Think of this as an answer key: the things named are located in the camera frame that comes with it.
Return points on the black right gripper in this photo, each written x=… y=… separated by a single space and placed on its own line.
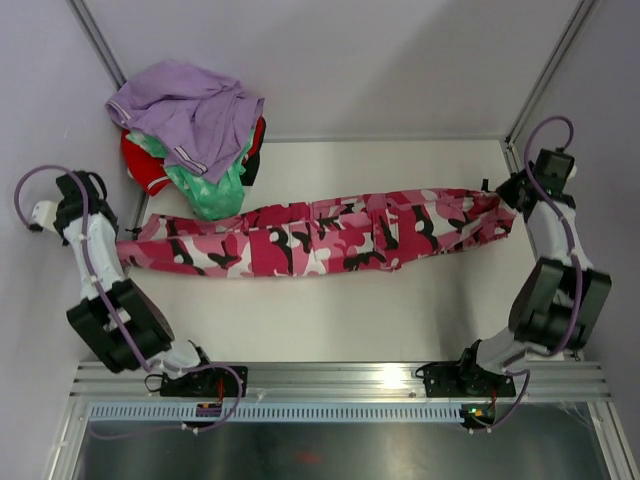
x=507 y=191

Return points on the pink camouflage trousers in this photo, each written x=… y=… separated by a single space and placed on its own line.
x=380 y=231

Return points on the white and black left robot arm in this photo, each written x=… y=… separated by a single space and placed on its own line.
x=118 y=322

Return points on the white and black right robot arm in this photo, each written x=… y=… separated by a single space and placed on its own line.
x=563 y=296

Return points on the black garment in pile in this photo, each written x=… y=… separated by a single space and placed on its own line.
x=251 y=162

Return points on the green tie-dye garment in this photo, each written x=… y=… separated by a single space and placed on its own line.
x=209 y=201

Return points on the purple shirt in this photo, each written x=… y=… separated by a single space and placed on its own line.
x=203 y=119

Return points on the red garment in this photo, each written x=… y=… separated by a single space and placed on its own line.
x=147 y=171

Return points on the aluminium right corner post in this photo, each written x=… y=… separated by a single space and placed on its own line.
x=577 y=21

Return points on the aluminium corner post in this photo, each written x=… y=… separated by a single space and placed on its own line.
x=577 y=21
x=97 y=41

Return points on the aluminium front rail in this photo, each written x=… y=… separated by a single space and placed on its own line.
x=551 y=381

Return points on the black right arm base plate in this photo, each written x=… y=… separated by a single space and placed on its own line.
x=451 y=380

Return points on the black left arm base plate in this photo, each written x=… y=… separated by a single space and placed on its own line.
x=211 y=383

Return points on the aluminium left side rail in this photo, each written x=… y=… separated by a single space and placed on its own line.
x=139 y=213

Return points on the aluminium left corner post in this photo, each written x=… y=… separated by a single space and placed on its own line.
x=97 y=41

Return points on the white slotted cable duct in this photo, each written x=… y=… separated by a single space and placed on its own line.
x=277 y=412

